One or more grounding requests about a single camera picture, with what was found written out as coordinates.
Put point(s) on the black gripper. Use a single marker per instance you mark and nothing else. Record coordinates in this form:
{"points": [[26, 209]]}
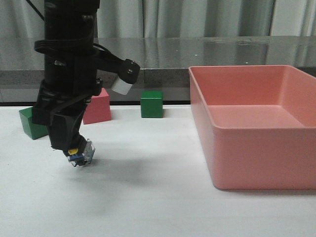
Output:
{"points": [[57, 94]]}

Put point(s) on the yellow push button switch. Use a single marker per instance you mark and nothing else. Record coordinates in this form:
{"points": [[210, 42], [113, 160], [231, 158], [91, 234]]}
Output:
{"points": [[82, 155]]}

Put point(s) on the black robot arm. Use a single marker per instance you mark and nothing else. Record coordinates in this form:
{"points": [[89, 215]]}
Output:
{"points": [[69, 72]]}

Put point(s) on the green cube far left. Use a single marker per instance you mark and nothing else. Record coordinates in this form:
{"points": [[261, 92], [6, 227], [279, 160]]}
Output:
{"points": [[34, 131]]}

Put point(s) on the pink cube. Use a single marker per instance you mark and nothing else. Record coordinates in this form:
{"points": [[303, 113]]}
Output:
{"points": [[98, 110]]}

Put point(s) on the green cube near bin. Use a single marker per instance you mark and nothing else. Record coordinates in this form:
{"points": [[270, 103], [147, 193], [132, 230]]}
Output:
{"points": [[151, 104]]}

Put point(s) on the grey stone ledge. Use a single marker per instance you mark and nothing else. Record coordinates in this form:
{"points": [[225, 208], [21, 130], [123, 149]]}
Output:
{"points": [[22, 67]]}

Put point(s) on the pink plastic bin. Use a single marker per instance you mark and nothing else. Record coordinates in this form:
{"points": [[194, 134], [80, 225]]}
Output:
{"points": [[256, 124]]}

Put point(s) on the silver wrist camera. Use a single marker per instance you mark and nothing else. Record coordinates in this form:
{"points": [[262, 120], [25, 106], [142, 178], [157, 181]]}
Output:
{"points": [[127, 75]]}

